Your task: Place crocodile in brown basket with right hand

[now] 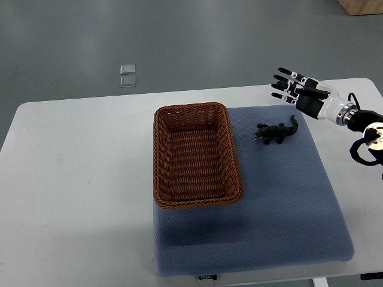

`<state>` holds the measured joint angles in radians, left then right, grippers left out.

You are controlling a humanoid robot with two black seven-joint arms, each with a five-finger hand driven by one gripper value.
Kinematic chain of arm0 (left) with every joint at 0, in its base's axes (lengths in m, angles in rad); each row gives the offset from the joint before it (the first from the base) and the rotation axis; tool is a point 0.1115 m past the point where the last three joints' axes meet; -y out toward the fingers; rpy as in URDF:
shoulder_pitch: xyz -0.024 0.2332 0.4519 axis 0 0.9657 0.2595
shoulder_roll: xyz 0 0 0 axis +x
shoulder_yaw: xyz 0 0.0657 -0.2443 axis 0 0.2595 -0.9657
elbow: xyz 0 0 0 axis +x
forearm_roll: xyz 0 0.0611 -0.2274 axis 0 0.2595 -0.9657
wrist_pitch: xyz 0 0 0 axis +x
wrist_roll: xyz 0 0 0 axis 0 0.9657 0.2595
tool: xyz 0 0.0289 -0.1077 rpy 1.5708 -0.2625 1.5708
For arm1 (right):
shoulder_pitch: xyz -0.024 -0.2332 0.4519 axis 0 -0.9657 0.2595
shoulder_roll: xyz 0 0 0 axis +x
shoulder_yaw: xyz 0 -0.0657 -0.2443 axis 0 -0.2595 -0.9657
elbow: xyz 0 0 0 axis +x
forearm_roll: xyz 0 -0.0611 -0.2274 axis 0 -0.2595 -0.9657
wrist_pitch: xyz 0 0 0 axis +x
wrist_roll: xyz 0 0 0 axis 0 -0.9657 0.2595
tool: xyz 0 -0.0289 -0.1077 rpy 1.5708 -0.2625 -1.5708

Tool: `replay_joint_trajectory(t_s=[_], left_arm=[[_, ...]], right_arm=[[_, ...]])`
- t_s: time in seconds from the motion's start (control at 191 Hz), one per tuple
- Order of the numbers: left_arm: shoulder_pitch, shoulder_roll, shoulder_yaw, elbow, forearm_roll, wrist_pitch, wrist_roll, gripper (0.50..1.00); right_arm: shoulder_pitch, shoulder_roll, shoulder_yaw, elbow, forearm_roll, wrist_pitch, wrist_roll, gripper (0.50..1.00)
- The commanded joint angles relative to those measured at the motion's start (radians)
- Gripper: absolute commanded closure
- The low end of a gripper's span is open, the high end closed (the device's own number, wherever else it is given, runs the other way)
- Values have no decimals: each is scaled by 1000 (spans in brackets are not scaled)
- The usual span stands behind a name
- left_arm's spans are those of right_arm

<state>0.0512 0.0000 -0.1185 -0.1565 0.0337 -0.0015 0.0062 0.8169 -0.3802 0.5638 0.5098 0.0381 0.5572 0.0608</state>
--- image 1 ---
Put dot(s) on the upper metal floor plate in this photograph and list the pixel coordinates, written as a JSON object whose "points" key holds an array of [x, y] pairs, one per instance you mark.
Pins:
{"points": [[127, 69]]}

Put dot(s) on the dark toy crocodile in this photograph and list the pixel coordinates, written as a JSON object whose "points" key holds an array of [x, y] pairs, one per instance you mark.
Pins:
{"points": [[276, 132]]}

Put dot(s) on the blue grey foam cushion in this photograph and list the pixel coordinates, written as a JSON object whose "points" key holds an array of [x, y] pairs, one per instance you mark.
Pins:
{"points": [[288, 214]]}

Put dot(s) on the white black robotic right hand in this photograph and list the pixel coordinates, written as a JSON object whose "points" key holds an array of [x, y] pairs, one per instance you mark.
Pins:
{"points": [[312, 97]]}

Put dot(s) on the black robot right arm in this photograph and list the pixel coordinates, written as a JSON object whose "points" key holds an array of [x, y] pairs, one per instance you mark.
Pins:
{"points": [[369, 123]]}

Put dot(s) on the wooden box corner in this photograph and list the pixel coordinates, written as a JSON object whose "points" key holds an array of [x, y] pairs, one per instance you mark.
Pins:
{"points": [[361, 7]]}

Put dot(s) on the brown woven basket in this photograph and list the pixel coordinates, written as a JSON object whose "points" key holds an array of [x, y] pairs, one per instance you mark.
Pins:
{"points": [[194, 157]]}

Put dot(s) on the black table control panel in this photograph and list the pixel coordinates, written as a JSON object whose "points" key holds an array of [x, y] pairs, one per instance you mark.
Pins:
{"points": [[371, 276]]}

